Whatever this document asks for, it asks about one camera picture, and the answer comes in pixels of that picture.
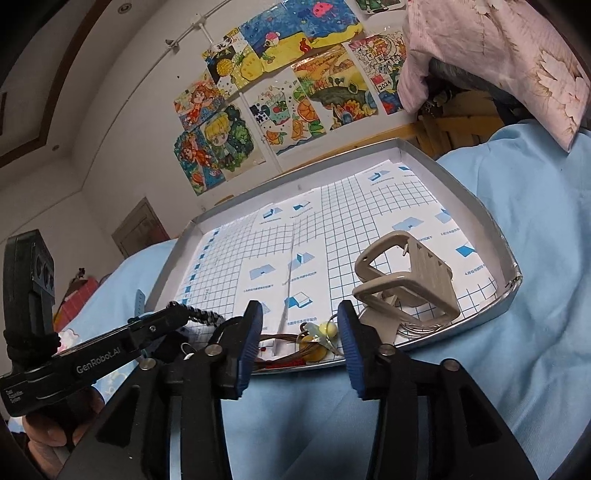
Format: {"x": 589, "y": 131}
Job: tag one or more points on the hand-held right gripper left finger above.
{"x": 244, "y": 360}

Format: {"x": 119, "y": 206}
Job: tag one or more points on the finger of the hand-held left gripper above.
{"x": 168, "y": 348}
{"x": 161, "y": 323}

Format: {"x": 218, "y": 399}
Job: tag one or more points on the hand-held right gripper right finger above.
{"x": 348, "y": 350}

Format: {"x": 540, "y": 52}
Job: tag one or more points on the silver tray with grid paper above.
{"x": 351, "y": 203}

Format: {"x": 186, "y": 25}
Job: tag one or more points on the person's left hand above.
{"x": 46, "y": 431}

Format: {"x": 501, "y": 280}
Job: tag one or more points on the light blue wrist watch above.
{"x": 140, "y": 300}

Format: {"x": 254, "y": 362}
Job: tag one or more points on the pink patterned cloth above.
{"x": 78, "y": 300}

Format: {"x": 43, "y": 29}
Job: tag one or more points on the brown door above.
{"x": 138, "y": 230}

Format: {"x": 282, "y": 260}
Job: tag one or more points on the beige plastic phone stand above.
{"x": 429, "y": 272}

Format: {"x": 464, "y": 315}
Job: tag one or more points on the light blue bed sheet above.
{"x": 531, "y": 277}

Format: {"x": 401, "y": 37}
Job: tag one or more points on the dark grey cloth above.
{"x": 461, "y": 78}

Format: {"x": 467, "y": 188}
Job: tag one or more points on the pink floral blanket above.
{"x": 531, "y": 60}

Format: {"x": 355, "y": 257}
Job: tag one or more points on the group of colourful wall drawings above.
{"x": 323, "y": 83}

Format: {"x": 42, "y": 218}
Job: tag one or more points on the white wall conduit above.
{"x": 203, "y": 32}

